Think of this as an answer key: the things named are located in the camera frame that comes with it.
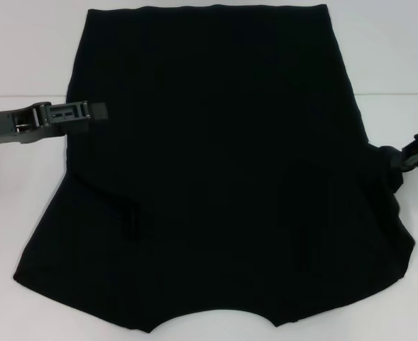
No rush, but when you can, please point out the black t-shirt with white print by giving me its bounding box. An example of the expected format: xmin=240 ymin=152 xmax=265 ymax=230
xmin=12 ymin=3 xmax=418 ymax=314

